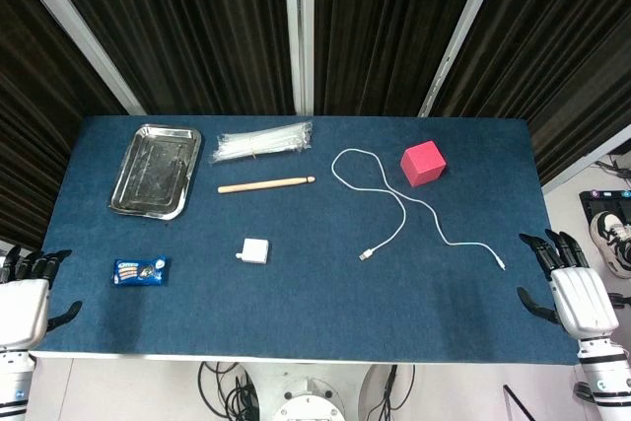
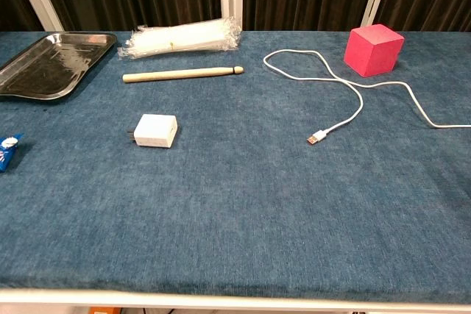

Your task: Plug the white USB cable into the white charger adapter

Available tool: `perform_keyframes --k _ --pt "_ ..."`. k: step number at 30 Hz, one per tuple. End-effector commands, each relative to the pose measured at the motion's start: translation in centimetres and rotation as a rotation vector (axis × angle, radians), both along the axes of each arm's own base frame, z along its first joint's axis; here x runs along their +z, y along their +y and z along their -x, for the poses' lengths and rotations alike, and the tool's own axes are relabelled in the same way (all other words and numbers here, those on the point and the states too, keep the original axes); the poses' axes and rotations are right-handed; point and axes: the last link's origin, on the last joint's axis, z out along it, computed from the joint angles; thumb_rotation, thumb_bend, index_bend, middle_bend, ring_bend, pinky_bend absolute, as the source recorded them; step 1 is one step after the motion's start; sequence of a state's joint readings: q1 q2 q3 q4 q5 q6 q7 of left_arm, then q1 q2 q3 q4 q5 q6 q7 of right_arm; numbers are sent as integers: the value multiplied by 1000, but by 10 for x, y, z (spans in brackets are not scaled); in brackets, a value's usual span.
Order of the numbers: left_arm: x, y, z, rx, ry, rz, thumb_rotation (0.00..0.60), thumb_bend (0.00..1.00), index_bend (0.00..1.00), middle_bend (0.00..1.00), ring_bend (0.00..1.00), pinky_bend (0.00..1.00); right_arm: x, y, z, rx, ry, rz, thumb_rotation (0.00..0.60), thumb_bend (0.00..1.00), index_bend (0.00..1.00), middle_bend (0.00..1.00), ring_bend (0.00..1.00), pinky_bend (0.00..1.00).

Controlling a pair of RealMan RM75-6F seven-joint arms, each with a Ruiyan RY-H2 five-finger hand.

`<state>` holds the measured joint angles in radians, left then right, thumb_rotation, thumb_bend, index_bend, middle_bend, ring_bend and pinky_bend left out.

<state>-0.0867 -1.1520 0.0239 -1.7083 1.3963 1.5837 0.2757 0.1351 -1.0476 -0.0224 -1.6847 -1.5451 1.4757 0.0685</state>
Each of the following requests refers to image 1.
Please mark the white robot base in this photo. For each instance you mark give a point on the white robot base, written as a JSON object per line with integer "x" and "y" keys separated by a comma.
{"x": 308, "y": 403}

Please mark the wooden stick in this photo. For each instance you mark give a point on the wooden stick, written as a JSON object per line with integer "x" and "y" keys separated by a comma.
{"x": 266, "y": 185}

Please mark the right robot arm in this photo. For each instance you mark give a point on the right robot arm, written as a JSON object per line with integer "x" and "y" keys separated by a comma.
{"x": 606, "y": 376}

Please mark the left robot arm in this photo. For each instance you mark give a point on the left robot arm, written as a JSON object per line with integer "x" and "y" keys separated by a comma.
{"x": 12, "y": 381}

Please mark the white power adapter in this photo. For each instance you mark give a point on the white power adapter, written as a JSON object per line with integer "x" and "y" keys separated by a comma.
{"x": 255, "y": 251}

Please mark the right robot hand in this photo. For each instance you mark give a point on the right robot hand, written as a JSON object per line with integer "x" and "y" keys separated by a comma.
{"x": 581, "y": 298}

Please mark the white frame post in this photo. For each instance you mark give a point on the white frame post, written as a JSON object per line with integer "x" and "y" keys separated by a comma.
{"x": 74, "y": 21}
{"x": 299, "y": 21}
{"x": 468, "y": 21}

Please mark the dark pleated curtain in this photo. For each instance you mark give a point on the dark pleated curtain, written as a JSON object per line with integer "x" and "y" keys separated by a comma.
{"x": 39, "y": 120}
{"x": 567, "y": 46}
{"x": 197, "y": 21}
{"x": 384, "y": 21}

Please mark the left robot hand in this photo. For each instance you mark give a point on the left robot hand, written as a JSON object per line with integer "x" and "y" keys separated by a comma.
{"x": 22, "y": 302}

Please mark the black box with coloured buttons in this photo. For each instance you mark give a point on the black box with coloured buttons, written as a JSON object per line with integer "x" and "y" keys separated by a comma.
{"x": 594, "y": 204}

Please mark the white frame rail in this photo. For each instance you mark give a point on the white frame rail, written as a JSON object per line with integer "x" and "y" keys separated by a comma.
{"x": 586, "y": 164}

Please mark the white black sneaker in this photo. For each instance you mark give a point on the white black sneaker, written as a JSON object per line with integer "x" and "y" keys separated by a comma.
{"x": 613, "y": 241}

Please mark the blue table cloth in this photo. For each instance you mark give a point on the blue table cloth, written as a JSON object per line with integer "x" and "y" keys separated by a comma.
{"x": 315, "y": 307}

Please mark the stainless steel tray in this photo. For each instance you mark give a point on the stainless steel tray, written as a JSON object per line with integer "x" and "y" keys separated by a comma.
{"x": 153, "y": 172}

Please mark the blue Oreo cookie pack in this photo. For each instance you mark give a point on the blue Oreo cookie pack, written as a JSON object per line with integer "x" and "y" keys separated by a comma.
{"x": 139, "y": 272}

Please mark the red cube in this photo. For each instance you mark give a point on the red cube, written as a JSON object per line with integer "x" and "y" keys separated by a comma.
{"x": 424, "y": 164}

